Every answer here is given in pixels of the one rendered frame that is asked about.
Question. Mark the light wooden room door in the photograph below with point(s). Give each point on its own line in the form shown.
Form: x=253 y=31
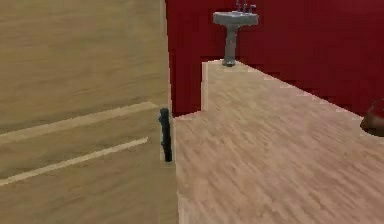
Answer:
x=80 y=110

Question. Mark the brown rounded object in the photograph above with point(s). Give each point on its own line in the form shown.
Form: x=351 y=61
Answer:
x=374 y=120

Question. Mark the grey pedestal sink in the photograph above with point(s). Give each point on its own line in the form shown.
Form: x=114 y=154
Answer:
x=231 y=23

